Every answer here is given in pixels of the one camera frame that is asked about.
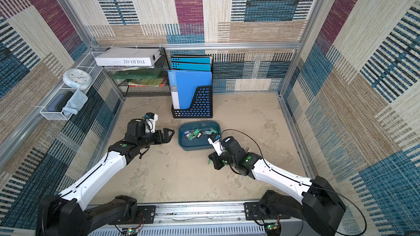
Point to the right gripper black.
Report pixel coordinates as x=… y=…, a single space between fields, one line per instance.
x=215 y=163

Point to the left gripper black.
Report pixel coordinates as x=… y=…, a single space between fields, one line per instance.
x=165 y=138

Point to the teal plastic storage box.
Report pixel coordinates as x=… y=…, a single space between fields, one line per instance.
x=194 y=136

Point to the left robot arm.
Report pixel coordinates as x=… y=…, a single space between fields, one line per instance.
x=67 y=213

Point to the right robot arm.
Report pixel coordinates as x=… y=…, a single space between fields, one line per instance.
x=311 y=200

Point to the white folio box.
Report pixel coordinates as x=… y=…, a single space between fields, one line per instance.
x=128 y=57

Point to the black mesh file holder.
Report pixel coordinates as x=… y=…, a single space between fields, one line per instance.
x=201 y=106

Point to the colourful book stack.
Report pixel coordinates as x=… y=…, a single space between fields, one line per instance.
x=159 y=82

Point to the blue folder front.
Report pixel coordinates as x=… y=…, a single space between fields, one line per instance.
x=183 y=85

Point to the teal folder middle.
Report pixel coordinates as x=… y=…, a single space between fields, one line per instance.
x=191 y=66

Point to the teal folder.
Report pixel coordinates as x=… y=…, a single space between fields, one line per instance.
x=191 y=66
x=192 y=59

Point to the teal folder back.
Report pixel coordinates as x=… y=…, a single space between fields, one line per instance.
x=192 y=59

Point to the light blue cloth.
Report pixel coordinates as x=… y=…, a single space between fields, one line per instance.
x=75 y=104

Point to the white round clock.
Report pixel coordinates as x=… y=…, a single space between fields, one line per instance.
x=77 y=79

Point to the dark blue case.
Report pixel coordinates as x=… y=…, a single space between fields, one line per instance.
x=59 y=102

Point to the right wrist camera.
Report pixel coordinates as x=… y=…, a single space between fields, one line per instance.
x=215 y=141

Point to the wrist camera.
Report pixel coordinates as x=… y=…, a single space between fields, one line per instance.
x=150 y=120
x=215 y=141

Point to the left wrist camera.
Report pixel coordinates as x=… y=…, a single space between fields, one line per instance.
x=150 y=120

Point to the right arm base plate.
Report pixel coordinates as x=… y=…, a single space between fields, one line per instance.
x=253 y=212

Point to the black wire shelf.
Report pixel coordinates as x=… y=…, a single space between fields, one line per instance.
x=127 y=91

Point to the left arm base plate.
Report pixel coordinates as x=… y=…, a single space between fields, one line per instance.
x=145 y=214

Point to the white wire basket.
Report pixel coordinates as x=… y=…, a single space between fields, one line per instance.
x=87 y=64

